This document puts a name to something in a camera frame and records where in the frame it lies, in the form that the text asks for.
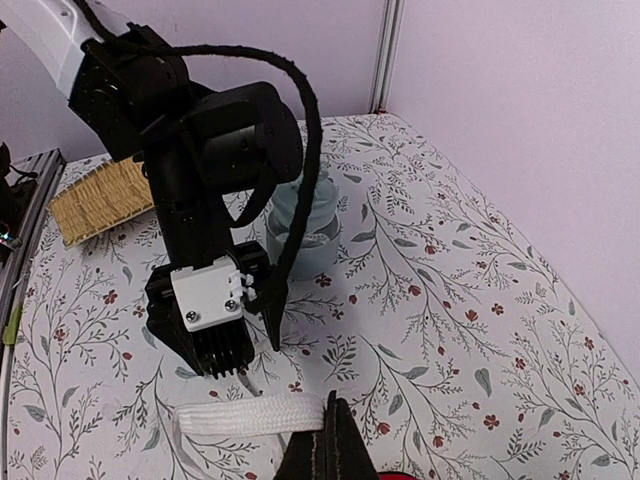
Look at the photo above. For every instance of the left aluminium frame post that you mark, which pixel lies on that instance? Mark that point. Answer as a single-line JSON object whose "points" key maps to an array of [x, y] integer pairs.
{"points": [[386, 54]]}

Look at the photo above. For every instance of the floral patterned table mat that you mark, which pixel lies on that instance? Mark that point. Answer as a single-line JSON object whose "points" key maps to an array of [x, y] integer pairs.
{"points": [[459, 350]]}

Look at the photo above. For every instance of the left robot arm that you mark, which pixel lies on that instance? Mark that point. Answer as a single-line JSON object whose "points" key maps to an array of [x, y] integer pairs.
{"points": [[231, 176]]}

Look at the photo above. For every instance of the red sneaker with laces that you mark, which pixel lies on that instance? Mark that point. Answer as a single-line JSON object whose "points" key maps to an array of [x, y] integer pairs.
{"points": [[277, 416]]}

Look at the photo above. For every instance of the woven bamboo basket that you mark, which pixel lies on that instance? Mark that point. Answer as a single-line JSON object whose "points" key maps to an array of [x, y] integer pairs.
{"points": [[110, 195]]}

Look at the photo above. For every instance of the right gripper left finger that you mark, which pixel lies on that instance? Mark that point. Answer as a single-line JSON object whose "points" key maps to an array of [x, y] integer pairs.
{"points": [[304, 457]]}

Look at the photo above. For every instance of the green tape piece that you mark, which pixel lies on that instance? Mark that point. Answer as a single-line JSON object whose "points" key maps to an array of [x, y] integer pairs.
{"points": [[11, 329]]}

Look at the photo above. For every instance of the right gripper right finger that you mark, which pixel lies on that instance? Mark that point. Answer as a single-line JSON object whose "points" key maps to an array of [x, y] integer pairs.
{"points": [[342, 452]]}

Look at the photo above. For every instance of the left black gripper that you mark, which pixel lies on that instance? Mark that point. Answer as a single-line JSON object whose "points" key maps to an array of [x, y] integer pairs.
{"points": [[164, 319]]}

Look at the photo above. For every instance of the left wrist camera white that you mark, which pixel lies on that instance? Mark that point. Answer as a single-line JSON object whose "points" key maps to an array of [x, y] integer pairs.
{"points": [[211, 303]]}

